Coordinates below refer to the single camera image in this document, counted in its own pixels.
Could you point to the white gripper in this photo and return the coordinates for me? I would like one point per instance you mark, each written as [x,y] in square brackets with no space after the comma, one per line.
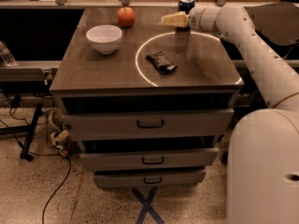
[196,19]

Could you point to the blue pepsi can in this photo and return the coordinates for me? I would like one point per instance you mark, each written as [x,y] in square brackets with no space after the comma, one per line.
[185,6]

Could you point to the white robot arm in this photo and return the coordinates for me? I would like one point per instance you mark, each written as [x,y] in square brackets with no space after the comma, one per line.
[263,155]

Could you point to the red apple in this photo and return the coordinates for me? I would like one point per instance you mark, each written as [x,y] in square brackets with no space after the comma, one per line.
[126,16]

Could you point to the white bowl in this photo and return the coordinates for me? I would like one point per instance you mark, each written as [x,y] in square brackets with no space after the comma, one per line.
[105,38]

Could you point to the grey drawer cabinet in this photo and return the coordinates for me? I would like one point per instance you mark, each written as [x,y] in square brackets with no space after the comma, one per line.
[124,81]

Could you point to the top grey drawer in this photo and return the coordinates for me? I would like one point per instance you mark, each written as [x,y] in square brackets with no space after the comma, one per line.
[139,125]

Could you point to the grey drawer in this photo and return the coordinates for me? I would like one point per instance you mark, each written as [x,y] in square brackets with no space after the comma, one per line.
[143,160]
[149,179]
[139,125]

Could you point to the middle grey drawer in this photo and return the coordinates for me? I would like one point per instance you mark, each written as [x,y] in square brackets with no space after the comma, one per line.
[143,160]

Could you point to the bottom grey drawer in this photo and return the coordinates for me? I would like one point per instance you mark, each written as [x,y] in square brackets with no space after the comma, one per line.
[149,179]

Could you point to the clear plastic bottle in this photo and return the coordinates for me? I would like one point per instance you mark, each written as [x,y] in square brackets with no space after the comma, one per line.
[6,55]

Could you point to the black stand leg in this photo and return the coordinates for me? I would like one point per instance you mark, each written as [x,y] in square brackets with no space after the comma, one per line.
[28,129]

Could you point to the blue tape cross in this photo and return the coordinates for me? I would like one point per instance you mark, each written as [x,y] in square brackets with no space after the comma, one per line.
[147,207]

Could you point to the wire basket with items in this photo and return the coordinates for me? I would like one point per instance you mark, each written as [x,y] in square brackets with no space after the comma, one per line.
[59,136]

